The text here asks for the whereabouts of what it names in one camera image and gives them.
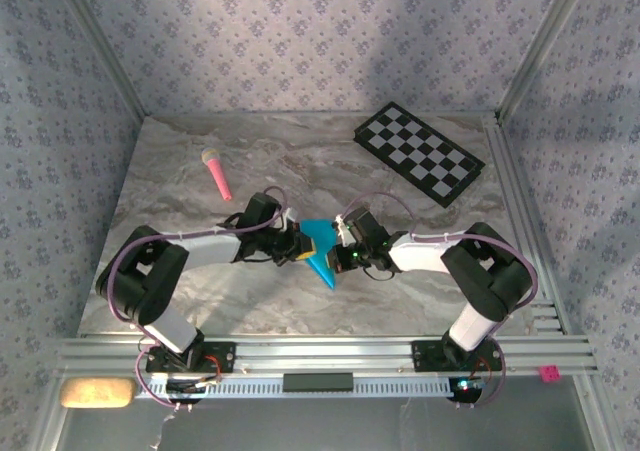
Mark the blue cloth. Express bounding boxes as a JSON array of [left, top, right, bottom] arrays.
[[298, 219, 342, 291]]

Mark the pink toy microphone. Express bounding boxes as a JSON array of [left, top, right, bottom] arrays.
[[200, 148, 234, 203]]

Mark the black white checkerboard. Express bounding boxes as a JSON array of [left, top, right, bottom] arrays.
[[352, 101, 487, 210]]

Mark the controller board with green light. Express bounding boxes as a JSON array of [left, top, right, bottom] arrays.
[[448, 376, 487, 403]]

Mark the tan oblong sponge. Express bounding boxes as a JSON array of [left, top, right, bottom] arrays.
[[58, 376, 139, 410]]

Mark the long aluminium mounting rail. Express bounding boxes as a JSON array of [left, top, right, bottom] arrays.
[[54, 334, 600, 378]]

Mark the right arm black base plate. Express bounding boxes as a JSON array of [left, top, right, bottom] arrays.
[[410, 339, 504, 374]]

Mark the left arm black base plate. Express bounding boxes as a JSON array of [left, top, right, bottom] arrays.
[[144, 340, 237, 375]]

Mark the white slotted cable duct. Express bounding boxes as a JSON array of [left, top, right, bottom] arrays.
[[134, 374, 456, 400]]

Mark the aluminium side rail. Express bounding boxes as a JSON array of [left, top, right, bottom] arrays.
[[482, 115, 574, 336]]

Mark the controller board with red wires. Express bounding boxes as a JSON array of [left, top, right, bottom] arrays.
[[164, 376, 224, 396]]

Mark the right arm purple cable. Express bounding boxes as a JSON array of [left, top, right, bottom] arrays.
[[342, 192, 539, 410]]

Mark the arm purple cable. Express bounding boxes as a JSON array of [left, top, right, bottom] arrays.
[[342, 192, 539, 410], [107, 185, 289, 412]]

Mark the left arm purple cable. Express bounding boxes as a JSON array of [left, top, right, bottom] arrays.
[[107, 185, 289, 412]]

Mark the aluminium frame post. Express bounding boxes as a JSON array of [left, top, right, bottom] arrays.
[[497, 0, 596, 122], [49, 0, 151, 120]]

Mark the aluminium frame bar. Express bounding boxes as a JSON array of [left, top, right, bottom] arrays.
[[27, 378, 69, 451], [572, 375, 619, 451]]

